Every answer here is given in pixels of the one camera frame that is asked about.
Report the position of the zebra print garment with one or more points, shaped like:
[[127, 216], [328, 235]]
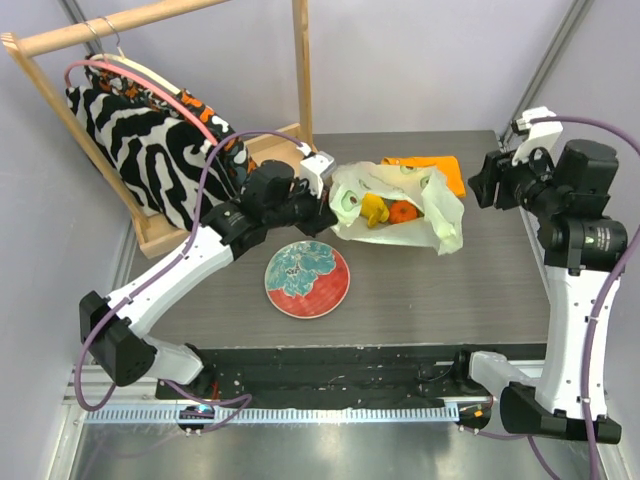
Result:
[[158, 157]]

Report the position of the aluminium frame rail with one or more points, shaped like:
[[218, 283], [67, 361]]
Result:
[[75, 15]]

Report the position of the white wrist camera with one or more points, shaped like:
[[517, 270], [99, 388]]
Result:
[[541, 130], [315, 168]]

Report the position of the wooden clothes rack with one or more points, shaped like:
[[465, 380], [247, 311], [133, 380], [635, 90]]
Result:
[[55, 205]]

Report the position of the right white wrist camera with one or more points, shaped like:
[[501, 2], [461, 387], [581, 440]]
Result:
[[541, 130]]

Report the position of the orange patterned garment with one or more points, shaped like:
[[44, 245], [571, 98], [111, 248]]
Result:
[[233, 162]]

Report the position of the red and teal plate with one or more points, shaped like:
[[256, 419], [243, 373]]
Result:
[[307, 279]]

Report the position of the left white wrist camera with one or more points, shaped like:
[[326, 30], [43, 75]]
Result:
[[315, 168]]

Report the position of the pink clothes hanger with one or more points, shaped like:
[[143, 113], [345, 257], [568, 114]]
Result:
[[158, 91]]

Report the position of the fake orange fruit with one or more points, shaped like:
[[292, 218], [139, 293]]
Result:
[[402, 212]]

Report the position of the fake yellow bananas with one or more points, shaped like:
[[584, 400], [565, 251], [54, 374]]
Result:
[[374, 210]]

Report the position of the slotted cable duct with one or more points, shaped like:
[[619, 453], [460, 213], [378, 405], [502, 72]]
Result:
[[183, 413]]

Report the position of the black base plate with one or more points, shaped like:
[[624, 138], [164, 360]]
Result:
[[337, 378]]

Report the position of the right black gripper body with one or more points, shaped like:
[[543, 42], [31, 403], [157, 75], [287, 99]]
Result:
[[493, 178]]

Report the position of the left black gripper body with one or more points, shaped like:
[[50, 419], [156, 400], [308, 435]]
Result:
[[300, 207]]

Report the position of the pale yellow plastic bag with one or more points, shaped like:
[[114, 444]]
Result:
[[439, 225]]

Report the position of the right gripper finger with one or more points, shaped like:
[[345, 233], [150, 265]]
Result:
[[484, 186], [493, 163]]

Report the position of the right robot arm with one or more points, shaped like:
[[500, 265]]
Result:
[[581, 249]]

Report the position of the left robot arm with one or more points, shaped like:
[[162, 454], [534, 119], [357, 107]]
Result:
[[117, 327]]

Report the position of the cream clothes hanger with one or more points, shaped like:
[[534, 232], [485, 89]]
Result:
[[133, 65]]

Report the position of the orange folded cloth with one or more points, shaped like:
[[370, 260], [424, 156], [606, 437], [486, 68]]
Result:
[[448, 165]]

